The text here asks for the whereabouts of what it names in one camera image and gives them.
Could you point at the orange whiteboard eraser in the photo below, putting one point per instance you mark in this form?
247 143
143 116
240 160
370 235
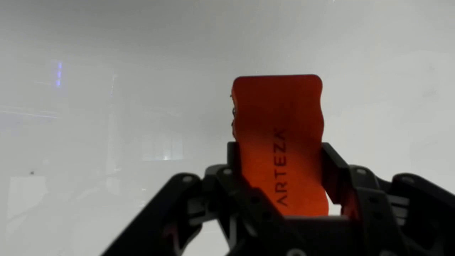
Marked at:
279 129

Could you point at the large white wall whiteboard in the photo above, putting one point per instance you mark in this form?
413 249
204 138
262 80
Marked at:
102 101

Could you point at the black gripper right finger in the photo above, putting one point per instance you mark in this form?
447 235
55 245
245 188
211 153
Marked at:
407 217

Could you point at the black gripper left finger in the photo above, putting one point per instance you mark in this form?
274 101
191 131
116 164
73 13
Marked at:
178 212

